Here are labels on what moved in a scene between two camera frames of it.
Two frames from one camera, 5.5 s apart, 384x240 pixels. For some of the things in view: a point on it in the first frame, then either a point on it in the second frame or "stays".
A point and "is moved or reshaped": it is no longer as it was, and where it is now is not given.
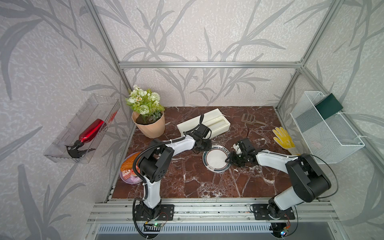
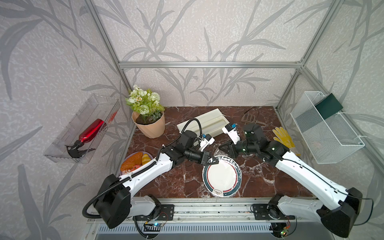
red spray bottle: x=74 y=150 stays
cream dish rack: x=215 y=121 stays
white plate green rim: x=214 y=159 is moved or reshaped
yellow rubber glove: x=285 y=140 stays
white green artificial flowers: x=147 y=103 stays
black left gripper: x=209 y=147 to x=204 y=157
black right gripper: x=231 y=159 to x=230 y=148
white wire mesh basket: x=330 y=140 stays
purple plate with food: x=127 y=172 stays
